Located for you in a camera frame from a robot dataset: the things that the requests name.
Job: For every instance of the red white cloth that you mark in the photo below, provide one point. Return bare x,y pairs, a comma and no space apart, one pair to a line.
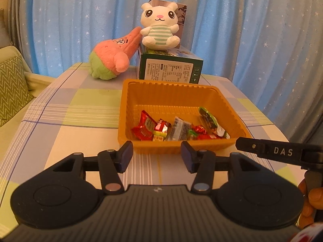
310,234

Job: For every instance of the person's right hand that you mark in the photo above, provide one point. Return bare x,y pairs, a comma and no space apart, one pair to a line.
313,198

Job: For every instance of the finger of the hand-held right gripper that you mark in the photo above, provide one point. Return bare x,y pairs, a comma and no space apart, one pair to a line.
267,151

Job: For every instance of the white bunny plush toy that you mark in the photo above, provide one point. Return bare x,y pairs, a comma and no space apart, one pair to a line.
157,30

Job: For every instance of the white green snack packet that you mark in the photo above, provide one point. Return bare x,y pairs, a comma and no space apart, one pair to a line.
208,118

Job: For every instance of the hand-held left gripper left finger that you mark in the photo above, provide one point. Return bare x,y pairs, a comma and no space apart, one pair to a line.
126,156

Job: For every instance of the pink starfish plush toy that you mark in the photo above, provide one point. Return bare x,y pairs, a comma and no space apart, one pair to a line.
111,53

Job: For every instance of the pale green sofa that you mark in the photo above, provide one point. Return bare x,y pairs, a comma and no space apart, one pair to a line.
37,80

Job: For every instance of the grey printed paper box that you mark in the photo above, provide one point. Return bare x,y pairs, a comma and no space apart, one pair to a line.
182,15

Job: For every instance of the blue starry curtain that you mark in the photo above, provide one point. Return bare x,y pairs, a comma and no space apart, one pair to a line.
239,30

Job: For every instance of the brown green candy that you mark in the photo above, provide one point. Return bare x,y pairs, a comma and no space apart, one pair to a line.
193,133

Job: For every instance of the small red yellow candy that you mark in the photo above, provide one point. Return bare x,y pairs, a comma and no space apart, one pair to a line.
158,138

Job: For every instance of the grey curtain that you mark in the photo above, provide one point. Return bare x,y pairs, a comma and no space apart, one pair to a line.
17,12
314,68

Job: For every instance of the orange plastic tray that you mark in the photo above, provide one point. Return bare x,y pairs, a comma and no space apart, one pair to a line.
174,98

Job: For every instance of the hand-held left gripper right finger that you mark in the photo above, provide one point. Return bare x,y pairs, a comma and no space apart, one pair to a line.
187,156

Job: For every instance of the green zigzag cushion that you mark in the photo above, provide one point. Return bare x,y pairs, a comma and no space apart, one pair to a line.
12,85

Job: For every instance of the small red candy packet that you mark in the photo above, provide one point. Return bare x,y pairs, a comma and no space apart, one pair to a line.
161,126

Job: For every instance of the checked tablecloth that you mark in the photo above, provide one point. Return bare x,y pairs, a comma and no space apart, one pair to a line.
75,111

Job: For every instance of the white printed snack packet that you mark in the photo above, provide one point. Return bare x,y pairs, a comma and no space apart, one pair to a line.
178,128

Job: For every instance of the large red snack packet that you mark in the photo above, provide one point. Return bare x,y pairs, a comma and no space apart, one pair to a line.
145,128

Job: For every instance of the green printed carton box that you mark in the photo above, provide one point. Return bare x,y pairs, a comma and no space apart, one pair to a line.
166,69

